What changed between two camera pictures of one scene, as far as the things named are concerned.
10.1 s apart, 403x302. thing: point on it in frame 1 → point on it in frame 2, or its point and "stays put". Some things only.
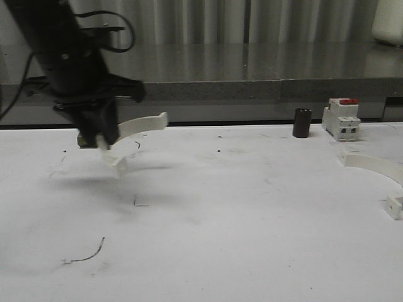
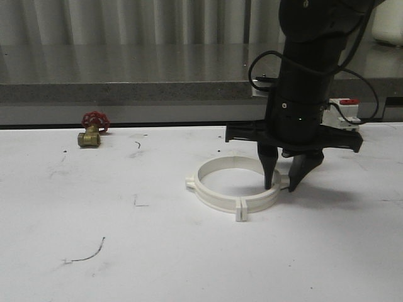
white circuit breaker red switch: [340, 119] stays put
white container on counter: [388, 21] stays put
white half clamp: [394, 204] → [249, 204]
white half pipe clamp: [115, 146] → [211, 199]
